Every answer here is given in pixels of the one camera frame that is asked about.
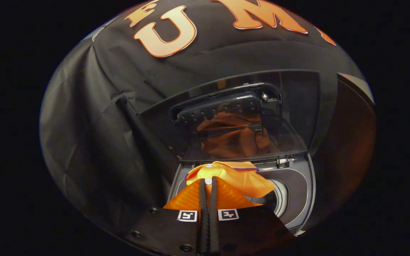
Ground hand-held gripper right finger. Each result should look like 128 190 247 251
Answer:
209 176 296 255

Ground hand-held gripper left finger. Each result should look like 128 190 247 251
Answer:
125 178 208 255

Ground yellow polo shirt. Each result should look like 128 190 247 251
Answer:
185 161 275 207

